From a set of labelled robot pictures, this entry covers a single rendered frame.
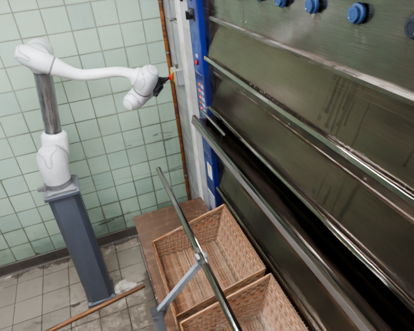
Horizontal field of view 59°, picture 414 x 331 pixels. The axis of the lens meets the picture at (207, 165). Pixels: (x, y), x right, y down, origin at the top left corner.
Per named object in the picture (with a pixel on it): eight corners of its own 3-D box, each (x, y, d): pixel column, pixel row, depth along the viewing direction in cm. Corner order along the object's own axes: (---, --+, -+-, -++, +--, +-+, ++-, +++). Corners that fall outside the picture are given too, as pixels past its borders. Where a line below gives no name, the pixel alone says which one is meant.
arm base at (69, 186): (39, 184, 228) (35, 177, 225) (75, 175, 233) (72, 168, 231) (39, 201, 213) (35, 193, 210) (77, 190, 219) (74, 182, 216)
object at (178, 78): (181, 79, 247) (179, 65, 242) (186, 84, 239) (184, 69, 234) (171, 82, 246) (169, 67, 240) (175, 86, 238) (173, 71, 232)
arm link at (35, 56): (54, 56, 184) (56, 50, 195) (15, 41, 176) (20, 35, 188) (46, 79, 189) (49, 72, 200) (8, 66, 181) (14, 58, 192)
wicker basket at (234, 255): (228, 235, 234) (225, 201, 220) (268, 305, 188) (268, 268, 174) (154, 258, 223) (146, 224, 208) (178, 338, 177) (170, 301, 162)
